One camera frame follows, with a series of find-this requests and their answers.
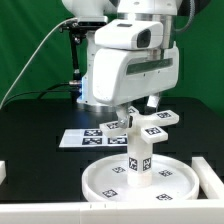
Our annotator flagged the white round table top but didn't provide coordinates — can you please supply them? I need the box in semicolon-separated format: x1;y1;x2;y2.
82;154;199;202

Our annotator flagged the black camera on stand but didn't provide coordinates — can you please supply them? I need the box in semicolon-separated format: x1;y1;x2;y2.
59;16;108;105

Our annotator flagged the white L-shaped fence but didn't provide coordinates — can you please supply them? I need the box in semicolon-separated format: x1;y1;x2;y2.
0;157;224;224

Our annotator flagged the white block at left edge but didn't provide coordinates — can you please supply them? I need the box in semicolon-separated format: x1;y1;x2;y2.
0;161;6;185

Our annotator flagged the white marker sheet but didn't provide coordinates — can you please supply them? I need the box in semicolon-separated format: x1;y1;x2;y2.
59;129;127;148

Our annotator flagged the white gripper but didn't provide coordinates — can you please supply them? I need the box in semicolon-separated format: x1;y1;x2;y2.
93;46;179;129

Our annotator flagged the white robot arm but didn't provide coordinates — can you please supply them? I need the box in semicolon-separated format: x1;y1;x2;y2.
62;0;184;128

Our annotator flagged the black cable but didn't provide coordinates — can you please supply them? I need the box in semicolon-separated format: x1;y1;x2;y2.
0;82;83;107

